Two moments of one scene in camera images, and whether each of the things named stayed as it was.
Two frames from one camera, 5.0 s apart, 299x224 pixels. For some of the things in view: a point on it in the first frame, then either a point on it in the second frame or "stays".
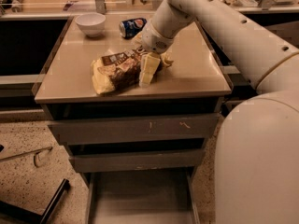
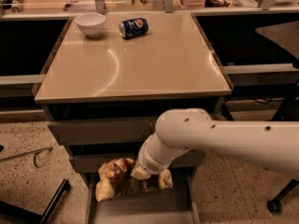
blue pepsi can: [131, 27] stays
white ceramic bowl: [92, 24] stays
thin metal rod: [35, 151] stays
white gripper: [153, 40] → [149, 162]
